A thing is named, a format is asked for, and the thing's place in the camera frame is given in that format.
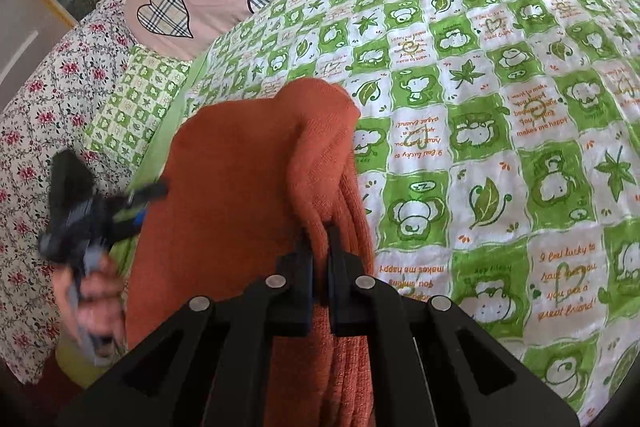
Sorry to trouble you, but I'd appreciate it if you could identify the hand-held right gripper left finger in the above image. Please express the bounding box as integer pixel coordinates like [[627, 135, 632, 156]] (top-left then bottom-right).
[[57, 227, 316, 427]]

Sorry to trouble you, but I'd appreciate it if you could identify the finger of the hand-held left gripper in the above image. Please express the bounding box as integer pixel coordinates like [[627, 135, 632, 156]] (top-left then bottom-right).
[[124, 182, 169, 208], [112, 206, 149, 239]]

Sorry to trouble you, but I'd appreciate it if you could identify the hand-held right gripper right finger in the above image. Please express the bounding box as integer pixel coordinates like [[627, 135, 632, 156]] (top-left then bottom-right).
[[326, 226, 581, 427]]

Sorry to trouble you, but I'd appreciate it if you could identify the orange knit sweater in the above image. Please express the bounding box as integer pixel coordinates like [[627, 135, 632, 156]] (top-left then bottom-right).
[[122, 78, 376, 427]]

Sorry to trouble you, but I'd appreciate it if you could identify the person's left hand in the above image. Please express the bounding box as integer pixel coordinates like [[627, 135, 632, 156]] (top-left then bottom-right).
[[54, 252, 128, 358]]

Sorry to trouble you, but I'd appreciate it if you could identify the green checked pillow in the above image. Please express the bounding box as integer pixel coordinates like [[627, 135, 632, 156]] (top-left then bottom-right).
[[82, 44, 193, 170]]

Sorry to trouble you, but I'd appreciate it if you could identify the floral bed sheet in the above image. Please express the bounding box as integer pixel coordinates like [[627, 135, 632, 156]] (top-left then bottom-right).
[[0, 0, 146, 383]]

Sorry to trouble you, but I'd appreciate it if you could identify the green checked cartoon quilt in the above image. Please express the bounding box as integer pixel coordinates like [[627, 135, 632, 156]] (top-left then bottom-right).
[[107, 0, 640, 418]]

